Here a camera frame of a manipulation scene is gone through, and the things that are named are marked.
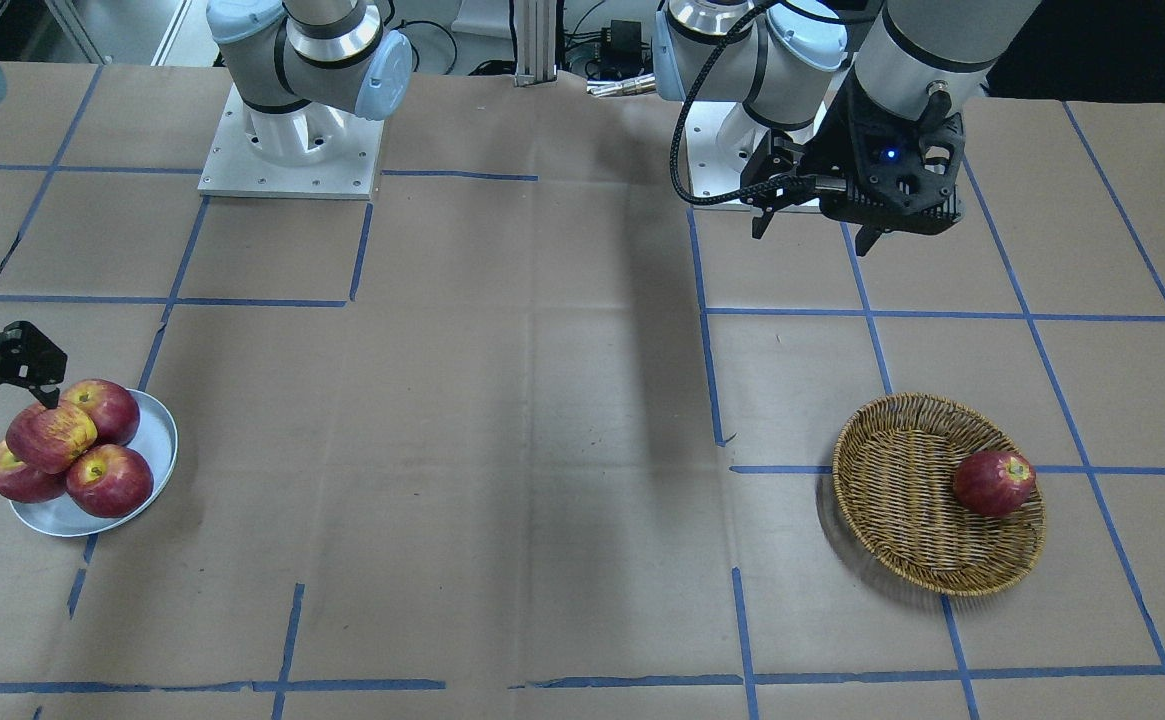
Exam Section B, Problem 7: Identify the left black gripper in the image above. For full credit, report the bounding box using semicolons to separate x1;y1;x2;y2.
741;70;883;257

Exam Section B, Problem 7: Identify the yellow-red apple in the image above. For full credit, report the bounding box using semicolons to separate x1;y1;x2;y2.
3;404;97;475

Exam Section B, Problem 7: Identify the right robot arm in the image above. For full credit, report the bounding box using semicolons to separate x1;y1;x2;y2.
0;1;412;407

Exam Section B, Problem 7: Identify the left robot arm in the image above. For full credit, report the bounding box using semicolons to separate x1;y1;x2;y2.
652;1;1036;256

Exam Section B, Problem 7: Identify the plate apple back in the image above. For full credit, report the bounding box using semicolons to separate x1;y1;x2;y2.
0;439;68;503
58;377;140;446

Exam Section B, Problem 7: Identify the plate apple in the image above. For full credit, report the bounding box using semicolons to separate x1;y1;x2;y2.
0;439;68;503
58;377;140;446
66;445;154;518

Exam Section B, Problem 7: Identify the plate apple front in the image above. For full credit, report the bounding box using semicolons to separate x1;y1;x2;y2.
66;445;154;518

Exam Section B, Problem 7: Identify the light blue plate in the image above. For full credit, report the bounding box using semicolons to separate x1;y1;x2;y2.
9;389;179;538

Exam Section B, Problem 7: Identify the woven wicker basket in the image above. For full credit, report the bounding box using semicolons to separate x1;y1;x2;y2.
832;391;1047;597

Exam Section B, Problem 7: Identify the dark red basket apple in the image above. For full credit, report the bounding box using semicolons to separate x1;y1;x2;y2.
952;450;1036;518

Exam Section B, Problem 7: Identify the black power adapter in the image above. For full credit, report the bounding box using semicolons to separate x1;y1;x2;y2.
601;19;643;65

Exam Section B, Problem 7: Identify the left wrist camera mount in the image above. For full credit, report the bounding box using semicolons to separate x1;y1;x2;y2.
809;97;965;234

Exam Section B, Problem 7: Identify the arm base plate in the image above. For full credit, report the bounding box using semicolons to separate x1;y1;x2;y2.
198;87;384;202
682;101;768;199

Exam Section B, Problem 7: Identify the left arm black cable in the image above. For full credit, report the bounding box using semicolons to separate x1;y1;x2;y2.
669;0;822;206

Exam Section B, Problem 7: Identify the aluminium frame post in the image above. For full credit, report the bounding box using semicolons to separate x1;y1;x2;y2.
509;1;559;89

